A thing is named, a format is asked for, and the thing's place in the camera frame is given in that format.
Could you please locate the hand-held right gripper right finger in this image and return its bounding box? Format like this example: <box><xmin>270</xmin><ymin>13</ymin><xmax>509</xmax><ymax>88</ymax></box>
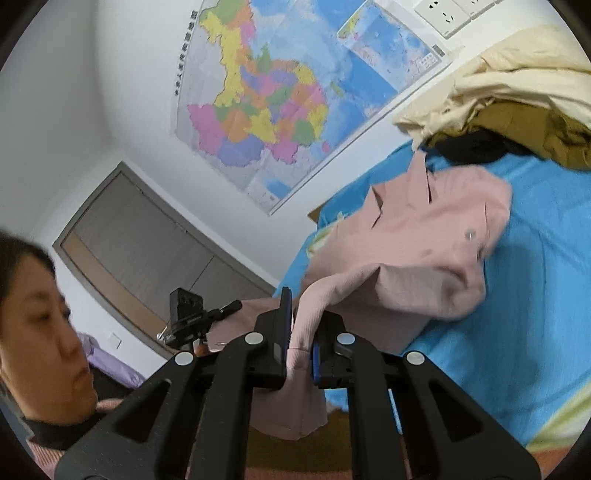
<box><xmin>311</xmin><ymin>310</ymin><xmax>541</xmax><ymax>480</ymax></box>

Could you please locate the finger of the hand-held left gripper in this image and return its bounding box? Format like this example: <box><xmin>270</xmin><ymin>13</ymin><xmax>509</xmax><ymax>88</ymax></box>
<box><xmin>208</xmin><ymin>300</ymin><xmax>243</xmax><ymax>324</ymax></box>

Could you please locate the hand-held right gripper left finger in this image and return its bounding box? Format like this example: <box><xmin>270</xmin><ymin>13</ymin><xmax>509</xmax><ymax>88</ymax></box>
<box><xmin>54</xmin><ymin>286</ymin><xmax>294</xmax><ymax>480</ymax></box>

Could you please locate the pink jacket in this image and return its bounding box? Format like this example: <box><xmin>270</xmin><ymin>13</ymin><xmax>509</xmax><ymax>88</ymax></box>
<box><xmin>203</xmin><ymin>150</ymin><xmax>513</xmax><ymax>441</ymax></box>

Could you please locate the grey wooden door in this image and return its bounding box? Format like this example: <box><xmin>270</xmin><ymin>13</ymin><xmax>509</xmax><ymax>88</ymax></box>
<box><xmin>53</xmin><ymin>161</ymin><xmax>278</xmax><ymax>361</ymax></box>

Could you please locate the purple cloth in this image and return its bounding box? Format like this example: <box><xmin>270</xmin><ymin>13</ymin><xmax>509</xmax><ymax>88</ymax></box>
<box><xmin>76</xmin><ymin>332</ymin><xmax>148</xmax><ymax>388</ymax></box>

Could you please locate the person's upper body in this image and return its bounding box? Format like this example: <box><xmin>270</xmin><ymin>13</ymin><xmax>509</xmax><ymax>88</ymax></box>
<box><xmin>18</xmin><ymin>364</ymin><xmax>144</xmax><ymax>480</ymax></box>

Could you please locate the blue floral bed sheet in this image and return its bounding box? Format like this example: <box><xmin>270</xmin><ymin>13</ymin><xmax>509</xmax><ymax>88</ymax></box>
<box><xmin>277</xmin><ymin>138</ymin><xmax>591</xmax><ymax>462</ymax></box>

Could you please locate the black garment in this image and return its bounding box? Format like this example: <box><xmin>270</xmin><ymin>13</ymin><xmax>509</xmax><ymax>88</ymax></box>
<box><xmin>436</xmin><ymin>129</ymin><xmax>532</xmax><ymax>164</ymax></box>

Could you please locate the olive green garment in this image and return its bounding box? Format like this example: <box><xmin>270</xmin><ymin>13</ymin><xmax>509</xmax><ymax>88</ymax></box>
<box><xmin>471</xmin><ymin>102</ymin><xmax>591</xmax><ymax>171</ymax></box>

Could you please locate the cream garment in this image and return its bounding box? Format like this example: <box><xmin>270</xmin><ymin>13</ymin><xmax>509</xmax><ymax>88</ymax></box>
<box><xmin>394</xmin><ymin>25</ymin><xmax>591</xmax><ymax>151</ymax></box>

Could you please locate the colourful wall map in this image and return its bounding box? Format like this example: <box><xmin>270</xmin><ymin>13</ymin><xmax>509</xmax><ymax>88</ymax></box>
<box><xmin>173</xmin><ymin>0</ymin><xmax>455</xmax><ymax>217</ymax></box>

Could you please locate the white wall socket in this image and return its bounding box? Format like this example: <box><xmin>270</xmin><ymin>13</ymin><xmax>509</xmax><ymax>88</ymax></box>
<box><xmin>413</xmin><ymin>0</ymin><xmax>472</xmax><ymax>40</ymax></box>
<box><xmin>452</xmin><ymin>0</ymin><xmax>499</xmax><ymax>19</ymax></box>

